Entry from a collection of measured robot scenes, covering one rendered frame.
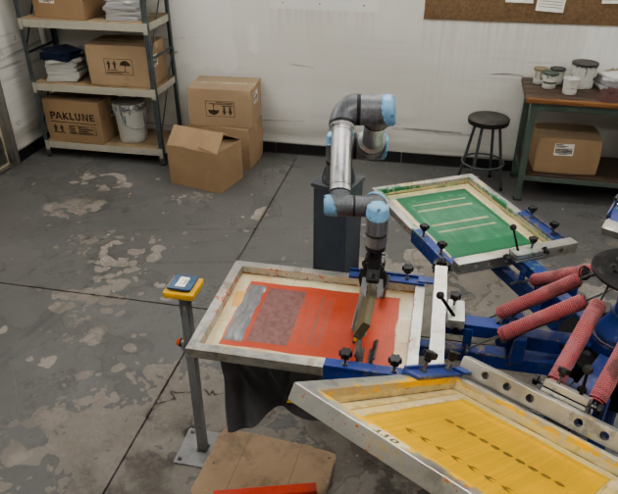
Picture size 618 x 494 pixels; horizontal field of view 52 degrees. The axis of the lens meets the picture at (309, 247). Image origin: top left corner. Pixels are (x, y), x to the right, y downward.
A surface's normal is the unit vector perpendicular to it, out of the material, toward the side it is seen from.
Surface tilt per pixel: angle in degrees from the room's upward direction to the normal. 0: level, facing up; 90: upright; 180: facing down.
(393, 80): 90
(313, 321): 0
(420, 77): 90
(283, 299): 0
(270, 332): 0
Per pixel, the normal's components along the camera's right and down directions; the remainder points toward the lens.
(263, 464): 0.00, -0.86
